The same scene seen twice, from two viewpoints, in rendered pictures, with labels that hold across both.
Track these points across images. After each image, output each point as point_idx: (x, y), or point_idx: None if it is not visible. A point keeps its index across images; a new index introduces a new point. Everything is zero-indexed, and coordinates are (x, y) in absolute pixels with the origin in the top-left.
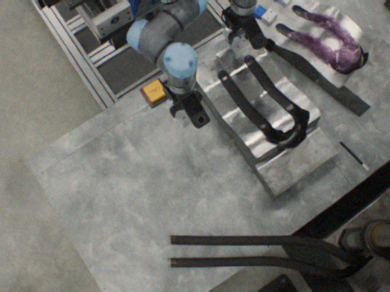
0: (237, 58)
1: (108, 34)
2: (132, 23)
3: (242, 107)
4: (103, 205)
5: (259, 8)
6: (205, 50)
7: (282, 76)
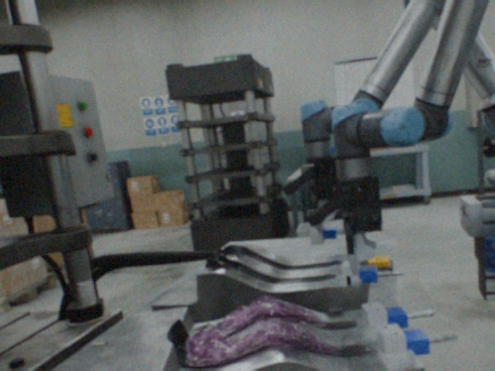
0: (340, 272)
1: (462, 227)
2: (486, 266)
3: (288, 268)
4: (318, 245)
5: (401, 311)
6: (396, 300)
7: (278, 290)
